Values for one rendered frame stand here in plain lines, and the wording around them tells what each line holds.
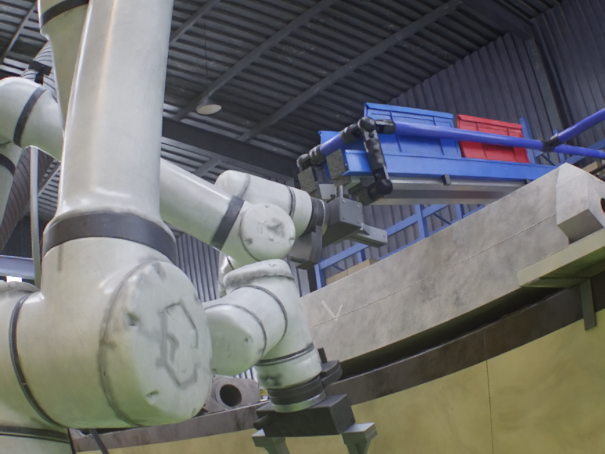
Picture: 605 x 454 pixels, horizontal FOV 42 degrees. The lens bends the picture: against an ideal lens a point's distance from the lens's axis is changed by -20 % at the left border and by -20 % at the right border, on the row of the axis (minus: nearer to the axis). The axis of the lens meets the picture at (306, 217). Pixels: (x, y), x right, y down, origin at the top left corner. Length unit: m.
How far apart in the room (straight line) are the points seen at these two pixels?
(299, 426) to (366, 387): 0.72
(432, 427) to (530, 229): 0.46
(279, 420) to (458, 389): 0.58
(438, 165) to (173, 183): 0.77
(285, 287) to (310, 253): 0.48
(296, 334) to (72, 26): 0.53
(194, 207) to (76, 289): 0.69
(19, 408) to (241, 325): 0.36
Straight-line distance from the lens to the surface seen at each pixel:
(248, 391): 2.91
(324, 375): 1.28
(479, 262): 1.75
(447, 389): 1.79
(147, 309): 0.77
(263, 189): 1.65
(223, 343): 1.08
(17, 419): 0.88
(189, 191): 1.47
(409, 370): 1.87
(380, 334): 1.94
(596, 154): 2.73
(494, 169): 2.23
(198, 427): 2.58
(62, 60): 1.18
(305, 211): 1.68
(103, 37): 0.97
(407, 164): 2.00
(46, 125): 1.50
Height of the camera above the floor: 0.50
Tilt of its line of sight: 18 degrees up
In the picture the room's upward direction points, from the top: 8 degrees counter-clockwise
